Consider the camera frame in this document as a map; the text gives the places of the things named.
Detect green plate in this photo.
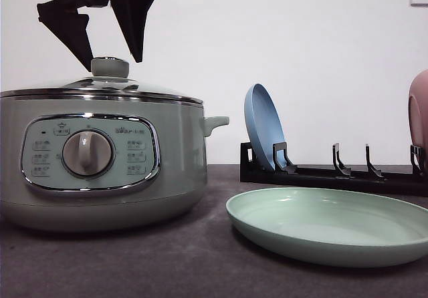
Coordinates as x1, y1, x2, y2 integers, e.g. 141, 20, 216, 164
225, 187, 428, 267

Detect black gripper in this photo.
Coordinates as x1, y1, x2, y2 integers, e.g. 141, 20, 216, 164
37, 0, 154, 72

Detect pink plate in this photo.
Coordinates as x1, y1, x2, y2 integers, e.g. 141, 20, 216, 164
409, 69, 428, 174

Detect green electric steamer pot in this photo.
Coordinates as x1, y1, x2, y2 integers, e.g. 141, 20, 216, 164
1, 90, 229, 232

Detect black plate rack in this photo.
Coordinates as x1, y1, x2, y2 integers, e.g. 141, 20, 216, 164
240, 142, 428, 197

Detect blue plate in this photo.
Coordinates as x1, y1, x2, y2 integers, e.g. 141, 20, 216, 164
245, 84, 286, 171

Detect glass steamer lid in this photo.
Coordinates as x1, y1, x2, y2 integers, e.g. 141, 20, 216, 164
0, 57, 204, 106

